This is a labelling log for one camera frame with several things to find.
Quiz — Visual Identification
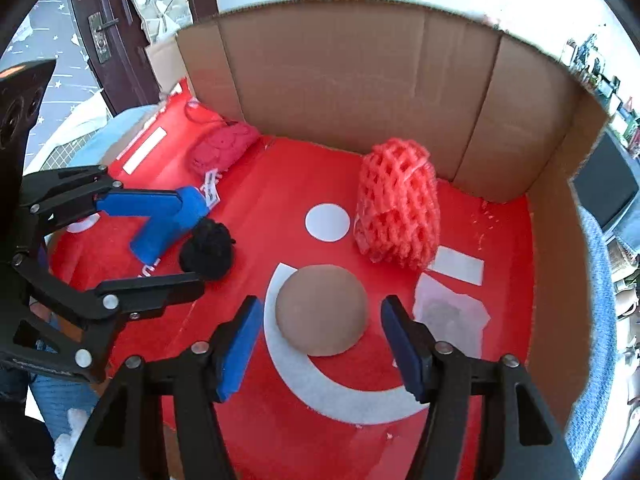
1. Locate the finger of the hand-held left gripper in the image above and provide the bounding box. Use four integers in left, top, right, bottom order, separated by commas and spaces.
20, 165, 183, 241
0, 255, 207, 385

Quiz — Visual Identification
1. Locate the blue cloth roll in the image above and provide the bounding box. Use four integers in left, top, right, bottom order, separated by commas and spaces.
130, 186, 210, 264

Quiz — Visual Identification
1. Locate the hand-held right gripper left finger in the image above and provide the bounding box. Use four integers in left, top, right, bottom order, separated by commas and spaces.
62, 296, 265, 480

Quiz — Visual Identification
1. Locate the black fluffy scrunchie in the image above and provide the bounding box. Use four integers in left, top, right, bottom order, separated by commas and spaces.
179, 218, 236, 281

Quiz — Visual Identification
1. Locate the metal door handle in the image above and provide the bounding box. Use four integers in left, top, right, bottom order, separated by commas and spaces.
89, 12, 120, 64

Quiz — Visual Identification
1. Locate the blue knit blanket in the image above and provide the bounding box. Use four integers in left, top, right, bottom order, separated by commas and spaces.
565, 205, 621, 476

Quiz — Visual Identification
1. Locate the tan round sponge pad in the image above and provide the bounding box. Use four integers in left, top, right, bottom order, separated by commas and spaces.
275, 265, 371, 357

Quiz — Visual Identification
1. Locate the red foam fruit net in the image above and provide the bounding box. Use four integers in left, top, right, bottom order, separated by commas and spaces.
353, 139, 442, 271

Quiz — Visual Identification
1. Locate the light blue bed sheet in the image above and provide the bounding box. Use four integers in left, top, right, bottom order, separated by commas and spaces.
22, 87, 163, 176

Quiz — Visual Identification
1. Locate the cardboard box with red lining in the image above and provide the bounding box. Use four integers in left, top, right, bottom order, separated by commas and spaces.
47, 0, 612, 480

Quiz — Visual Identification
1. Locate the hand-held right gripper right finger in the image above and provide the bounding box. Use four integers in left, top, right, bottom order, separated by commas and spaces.
381, 295, 581, 480

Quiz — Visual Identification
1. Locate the red knit cloth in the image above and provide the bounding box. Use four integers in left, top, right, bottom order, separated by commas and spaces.
186, 100, 262, 208

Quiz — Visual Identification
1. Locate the hanging wall organizer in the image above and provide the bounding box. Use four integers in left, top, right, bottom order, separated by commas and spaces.
117, 0, 193, 43

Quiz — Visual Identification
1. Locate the clear packet with beige pad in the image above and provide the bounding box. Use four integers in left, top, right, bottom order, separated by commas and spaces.
412, 272, 492, 361

